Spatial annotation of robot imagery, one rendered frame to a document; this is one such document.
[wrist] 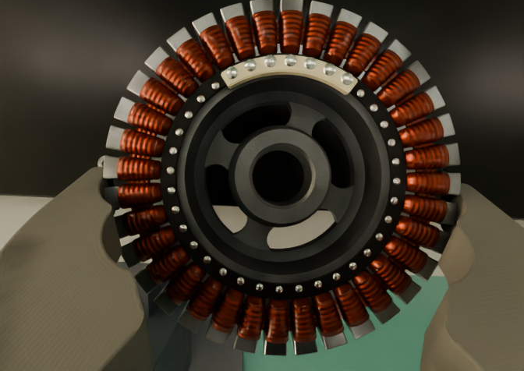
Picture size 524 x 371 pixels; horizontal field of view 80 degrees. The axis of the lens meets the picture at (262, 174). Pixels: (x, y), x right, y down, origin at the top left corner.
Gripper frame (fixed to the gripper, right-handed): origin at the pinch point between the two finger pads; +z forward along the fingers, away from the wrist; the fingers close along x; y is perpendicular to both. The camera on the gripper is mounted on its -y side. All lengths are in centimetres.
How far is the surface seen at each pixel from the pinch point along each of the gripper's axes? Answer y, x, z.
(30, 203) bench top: 6.2, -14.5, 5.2
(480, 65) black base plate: -2.6, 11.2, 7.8
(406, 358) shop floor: 89, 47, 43
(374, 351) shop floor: 87, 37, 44
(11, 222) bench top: 7.3, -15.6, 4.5
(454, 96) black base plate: -1.1, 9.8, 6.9
